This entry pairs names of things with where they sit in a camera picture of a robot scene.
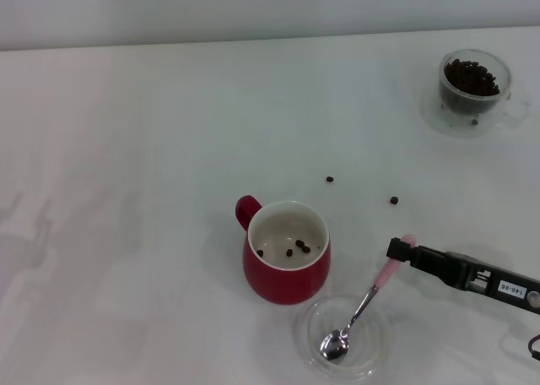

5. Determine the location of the red ceramic mug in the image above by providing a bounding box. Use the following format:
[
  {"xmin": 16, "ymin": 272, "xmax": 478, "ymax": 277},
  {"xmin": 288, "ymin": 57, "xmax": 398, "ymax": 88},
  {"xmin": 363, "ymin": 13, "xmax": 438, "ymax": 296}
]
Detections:
[{"xmin": 235, "ymin": 195, "xmax": 332, "ymax": 306}]

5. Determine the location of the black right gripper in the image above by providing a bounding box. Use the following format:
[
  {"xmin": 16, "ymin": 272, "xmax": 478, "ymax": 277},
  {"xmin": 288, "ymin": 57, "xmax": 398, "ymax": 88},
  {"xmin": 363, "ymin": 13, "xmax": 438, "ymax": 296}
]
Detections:
[{"xmin": 387, "ymin": 236, "xmax": 540, "ymax": 316}]

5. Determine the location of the clear glass saucer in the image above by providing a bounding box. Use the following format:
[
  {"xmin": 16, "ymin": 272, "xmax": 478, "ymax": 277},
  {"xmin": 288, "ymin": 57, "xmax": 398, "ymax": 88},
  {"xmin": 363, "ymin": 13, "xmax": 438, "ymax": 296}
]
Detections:
[{"xmin": 423, "ymin": 85, "xmax": 531, "ymax": 140}]

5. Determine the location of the pink handled metal spoon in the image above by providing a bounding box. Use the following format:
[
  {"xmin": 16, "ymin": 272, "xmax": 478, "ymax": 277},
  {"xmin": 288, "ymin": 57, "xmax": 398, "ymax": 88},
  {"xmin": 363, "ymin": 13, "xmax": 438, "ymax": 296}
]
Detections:
[{"xmin": 319, "ymin": 233, "xmax": 418, "ymax": 361}]

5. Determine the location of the pile of coffee beans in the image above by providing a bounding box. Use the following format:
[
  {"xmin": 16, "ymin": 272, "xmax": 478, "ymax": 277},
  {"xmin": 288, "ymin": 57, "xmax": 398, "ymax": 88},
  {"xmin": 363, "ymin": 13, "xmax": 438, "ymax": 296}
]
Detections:
[{"xmin": 442, "ymin": 58, "xmax": 502, "ymax": 111}]

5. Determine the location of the clear glass cup with handle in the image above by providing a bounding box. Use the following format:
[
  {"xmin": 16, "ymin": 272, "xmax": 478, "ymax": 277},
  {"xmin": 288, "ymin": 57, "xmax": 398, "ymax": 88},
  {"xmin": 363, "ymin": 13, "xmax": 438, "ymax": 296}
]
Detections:
[{"xmin": 437, "ymin": 48, "xmax": 531, "ymax": 128}]

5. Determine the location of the clear round glass dish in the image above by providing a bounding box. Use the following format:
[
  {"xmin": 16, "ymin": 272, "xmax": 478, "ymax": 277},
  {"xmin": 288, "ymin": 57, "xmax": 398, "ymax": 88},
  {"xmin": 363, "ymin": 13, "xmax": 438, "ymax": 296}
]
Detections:
[{"xmin": 294, "ymin": 294, "xmax": 396, "ymax": 382}]

